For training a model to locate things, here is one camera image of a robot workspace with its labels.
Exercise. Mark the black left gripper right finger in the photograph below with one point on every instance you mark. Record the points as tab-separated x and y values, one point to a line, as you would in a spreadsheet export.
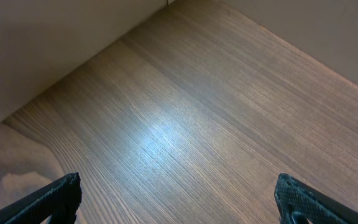
299	203

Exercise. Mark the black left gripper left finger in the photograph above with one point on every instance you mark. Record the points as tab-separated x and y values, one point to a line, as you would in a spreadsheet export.
56	203

